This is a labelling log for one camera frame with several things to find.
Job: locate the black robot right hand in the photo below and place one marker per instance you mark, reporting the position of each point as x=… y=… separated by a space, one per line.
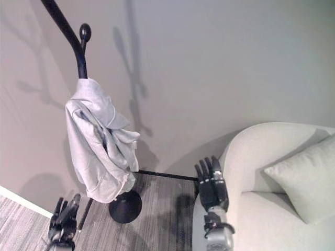
x=212 y=183

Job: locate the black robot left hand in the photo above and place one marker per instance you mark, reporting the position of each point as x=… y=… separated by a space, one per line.
x=64 y=217

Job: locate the white baseboard strip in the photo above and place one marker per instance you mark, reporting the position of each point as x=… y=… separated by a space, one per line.
x=24 y=201

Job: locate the white fabric sofa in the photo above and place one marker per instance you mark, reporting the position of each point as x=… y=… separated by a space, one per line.
x=261 y=209

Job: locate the pale cushion pillow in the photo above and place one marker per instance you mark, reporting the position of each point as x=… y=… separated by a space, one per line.
x=305 y=180

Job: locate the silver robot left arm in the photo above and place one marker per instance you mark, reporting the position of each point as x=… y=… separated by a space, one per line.
x=60 y=245

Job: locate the light grey garment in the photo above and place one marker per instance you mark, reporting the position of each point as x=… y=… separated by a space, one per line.
x=98 y=136

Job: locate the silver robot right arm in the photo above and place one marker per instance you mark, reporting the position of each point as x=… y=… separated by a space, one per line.
x=217 y=230

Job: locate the black metal clothes rack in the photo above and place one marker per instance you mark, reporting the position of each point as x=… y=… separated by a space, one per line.
x=80 y=58

